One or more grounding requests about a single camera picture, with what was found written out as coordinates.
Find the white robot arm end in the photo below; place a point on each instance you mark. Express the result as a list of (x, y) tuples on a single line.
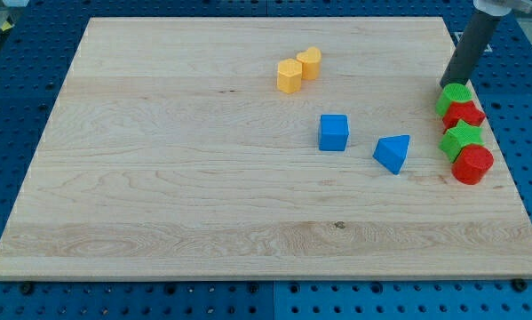
[(500, 8)]

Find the blue cube block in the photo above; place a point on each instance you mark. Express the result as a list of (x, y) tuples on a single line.
[(333, 132)]

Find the yellow hexagon block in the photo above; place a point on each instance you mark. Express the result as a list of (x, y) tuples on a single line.
[(289, 75)]

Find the wooden board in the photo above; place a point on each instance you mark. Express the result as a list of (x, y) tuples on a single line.
[(170, 155)]

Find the yellow heart block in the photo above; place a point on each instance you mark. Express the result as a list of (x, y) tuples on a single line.
[(311, 60)]

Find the blue triangle block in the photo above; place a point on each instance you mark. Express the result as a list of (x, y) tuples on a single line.
[(391, 152)]

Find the green star block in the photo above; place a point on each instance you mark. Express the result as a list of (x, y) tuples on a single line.
[(456, 138)]

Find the red star block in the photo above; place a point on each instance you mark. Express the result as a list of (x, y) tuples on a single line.
[(466, 111)]

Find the green cylinder block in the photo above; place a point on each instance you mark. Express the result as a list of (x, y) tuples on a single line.
[(452, 93)]

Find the red cylinder block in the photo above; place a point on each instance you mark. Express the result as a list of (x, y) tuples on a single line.
[(472, 164)]

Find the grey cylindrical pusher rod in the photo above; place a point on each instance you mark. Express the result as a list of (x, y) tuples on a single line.
[(470, 48)]

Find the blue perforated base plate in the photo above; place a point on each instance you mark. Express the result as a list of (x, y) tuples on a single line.
[(37, 43)]

